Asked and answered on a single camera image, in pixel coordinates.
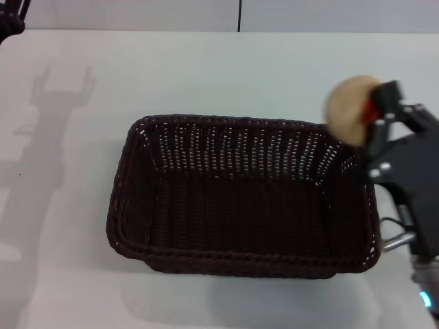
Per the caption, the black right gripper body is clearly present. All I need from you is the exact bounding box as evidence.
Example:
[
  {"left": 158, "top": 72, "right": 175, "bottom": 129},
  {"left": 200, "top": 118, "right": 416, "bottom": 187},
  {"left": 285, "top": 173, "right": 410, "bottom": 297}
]
[{"left": 366, "top": 102, "right": 439, "bottom": 258}]

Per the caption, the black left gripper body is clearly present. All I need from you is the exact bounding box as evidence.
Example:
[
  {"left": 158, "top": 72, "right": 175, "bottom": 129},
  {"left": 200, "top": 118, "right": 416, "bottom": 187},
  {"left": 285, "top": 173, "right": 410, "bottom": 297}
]
[{"left": 0, "top": 0, "right": 29, "bottom": 45}]

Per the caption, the tan round bread bun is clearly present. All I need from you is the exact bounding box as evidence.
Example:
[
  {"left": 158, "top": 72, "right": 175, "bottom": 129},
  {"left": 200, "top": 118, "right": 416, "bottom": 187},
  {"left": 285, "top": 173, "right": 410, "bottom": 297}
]
[{"left": 321, "top": 75, "right": 383, "bottom": 149}]

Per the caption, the dark woven basket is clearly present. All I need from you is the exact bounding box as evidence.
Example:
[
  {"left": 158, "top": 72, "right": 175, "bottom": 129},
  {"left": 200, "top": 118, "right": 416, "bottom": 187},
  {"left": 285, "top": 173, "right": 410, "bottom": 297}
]
[{"left": 104, "top": 114, "right": 383, "bottom": 280}]

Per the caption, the black cable with metal plug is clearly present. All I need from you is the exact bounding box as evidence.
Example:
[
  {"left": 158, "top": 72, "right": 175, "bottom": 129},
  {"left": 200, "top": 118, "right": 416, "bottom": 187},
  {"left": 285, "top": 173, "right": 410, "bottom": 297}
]
[{"left": 378, "top": 217, "right": 417, "bottom": 254}]

